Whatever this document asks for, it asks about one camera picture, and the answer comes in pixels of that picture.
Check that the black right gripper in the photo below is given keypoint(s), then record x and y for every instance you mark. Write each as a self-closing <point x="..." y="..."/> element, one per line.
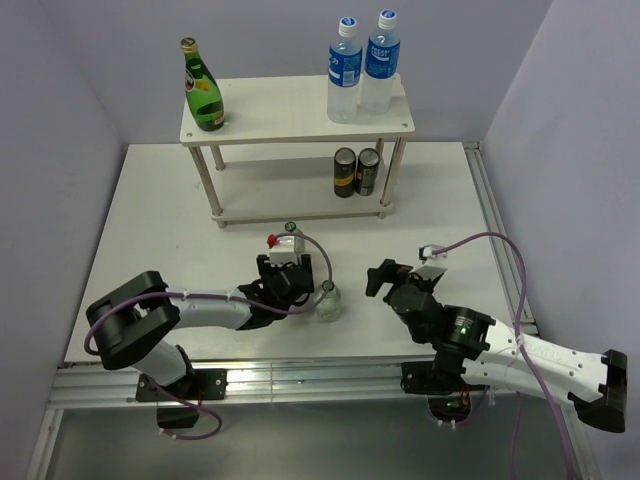
<point x="391" y="272"/>

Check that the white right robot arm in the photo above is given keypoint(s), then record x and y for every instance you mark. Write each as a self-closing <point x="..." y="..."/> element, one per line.
<point x="474" y="349"/>

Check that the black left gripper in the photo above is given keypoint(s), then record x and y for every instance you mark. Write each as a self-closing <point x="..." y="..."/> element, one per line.
<point x="265" y="268"/>

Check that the black can right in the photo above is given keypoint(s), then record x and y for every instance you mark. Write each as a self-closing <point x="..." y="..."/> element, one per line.
<point x="368" y="164"/>

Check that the aluminium rail frame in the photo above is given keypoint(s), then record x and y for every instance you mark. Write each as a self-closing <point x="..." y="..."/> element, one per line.
<point x="355" y="358"/>

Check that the green glass bottle yellow label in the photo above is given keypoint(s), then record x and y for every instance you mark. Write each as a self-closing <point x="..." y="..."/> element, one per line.
<point x="203" y="95"/>

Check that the black can left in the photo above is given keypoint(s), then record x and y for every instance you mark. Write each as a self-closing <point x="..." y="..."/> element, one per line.
<point x="344" y="164"/>

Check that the black can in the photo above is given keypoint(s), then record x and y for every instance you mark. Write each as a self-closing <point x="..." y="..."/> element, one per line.
<point x="368" y="164"/>
<point x="344" y="164"/>

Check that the blue label water bottle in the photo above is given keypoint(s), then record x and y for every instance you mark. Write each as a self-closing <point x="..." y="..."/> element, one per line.
<point x="344" y="72"/>
<point x="380" y="64"/>

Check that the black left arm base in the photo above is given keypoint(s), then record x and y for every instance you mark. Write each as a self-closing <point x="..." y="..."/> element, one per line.
<point x="181" y="404"/>

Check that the white two-tier shelf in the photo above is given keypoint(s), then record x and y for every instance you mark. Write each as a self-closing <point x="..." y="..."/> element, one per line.
<point x="300" y="130"/>

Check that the clear glass bottle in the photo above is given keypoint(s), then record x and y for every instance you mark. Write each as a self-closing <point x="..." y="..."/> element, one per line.
<point x="328" y="301"/>
<point x="291" y="228"/>

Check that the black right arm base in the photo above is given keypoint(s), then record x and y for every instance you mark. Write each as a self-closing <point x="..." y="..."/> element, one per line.
<point x="420" y="378"/>

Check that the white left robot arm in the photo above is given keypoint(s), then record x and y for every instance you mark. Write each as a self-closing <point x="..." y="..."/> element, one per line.
<point x="128" y="325"/>

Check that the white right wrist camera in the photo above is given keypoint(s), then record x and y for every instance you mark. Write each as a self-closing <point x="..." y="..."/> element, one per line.
<point x="433" y="264"/>

